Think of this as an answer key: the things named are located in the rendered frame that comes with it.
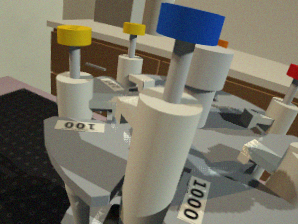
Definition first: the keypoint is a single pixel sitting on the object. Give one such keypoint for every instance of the white pipette with blue push button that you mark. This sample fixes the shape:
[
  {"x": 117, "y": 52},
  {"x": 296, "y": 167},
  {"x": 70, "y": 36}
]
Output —
[{"x": 164, "y": 120}]

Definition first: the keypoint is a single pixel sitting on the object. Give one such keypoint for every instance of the white pipette with yellow button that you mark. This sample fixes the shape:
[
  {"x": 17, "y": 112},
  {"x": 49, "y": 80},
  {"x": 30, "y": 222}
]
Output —
[
  {"x": 76, "y": 98},
  {"x": 130, "y": 66}
]

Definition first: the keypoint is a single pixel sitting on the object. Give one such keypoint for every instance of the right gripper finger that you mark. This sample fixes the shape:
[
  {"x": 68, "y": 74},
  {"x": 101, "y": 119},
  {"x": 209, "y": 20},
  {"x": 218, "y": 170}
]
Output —
[{"x": 113, "y": 215}]

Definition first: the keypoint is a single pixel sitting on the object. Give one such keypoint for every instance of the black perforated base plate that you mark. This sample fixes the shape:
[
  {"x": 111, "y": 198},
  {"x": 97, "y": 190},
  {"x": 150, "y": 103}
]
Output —
[{"x": 31, "y": 191}]

